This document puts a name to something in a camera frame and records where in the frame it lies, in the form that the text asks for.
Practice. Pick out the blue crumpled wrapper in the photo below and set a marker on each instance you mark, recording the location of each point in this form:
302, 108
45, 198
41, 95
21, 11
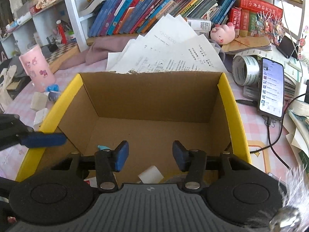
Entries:
52, 88

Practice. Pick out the small white plug adapter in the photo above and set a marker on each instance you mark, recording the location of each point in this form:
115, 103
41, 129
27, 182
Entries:
151, 176

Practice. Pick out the white red small box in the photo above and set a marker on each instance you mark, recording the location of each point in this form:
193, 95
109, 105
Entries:
92, 182

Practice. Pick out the white bookshelf unit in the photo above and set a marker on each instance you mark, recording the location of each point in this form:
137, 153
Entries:
72, 12

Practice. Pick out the row of leaning books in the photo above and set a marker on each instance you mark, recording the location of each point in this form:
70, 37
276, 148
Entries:
138, 16

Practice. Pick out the cream white garment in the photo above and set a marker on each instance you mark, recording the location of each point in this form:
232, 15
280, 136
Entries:
7, 74

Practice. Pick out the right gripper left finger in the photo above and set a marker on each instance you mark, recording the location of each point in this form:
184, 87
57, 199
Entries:
107, 162

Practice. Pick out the smartphone with lit screen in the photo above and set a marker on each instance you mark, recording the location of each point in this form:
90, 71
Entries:
271, 98

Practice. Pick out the pink pig plush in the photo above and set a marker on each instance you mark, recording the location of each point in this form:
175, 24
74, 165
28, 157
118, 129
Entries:
223, 34

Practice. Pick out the yellow cardboard box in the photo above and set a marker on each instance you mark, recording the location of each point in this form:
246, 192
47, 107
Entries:
150, 111

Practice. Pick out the stack of white papers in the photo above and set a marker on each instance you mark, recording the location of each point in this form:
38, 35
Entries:
170, 45

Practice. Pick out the white eraser block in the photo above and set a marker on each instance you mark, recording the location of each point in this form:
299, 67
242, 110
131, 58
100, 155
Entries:
39, 101

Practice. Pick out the large white charger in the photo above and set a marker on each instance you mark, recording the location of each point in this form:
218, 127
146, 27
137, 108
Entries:
40, 117

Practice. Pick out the printed clear tape roll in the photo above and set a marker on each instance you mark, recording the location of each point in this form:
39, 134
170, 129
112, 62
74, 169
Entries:
245, 70

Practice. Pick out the pink checkered tablecloth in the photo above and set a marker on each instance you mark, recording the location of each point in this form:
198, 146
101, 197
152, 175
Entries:
254, 126

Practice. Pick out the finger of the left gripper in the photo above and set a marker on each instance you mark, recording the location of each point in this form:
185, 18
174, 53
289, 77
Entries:
41, 140

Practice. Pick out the pink cloth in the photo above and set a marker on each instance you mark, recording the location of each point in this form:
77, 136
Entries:
99, 50

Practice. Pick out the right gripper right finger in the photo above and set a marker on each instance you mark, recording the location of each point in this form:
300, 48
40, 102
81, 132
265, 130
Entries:
193, 162

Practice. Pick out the red thick dictionary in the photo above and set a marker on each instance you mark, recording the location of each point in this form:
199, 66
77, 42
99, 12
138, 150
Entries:
260, 6

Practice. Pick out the pink cylinder holder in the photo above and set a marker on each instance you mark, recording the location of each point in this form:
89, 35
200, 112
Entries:
37, 68

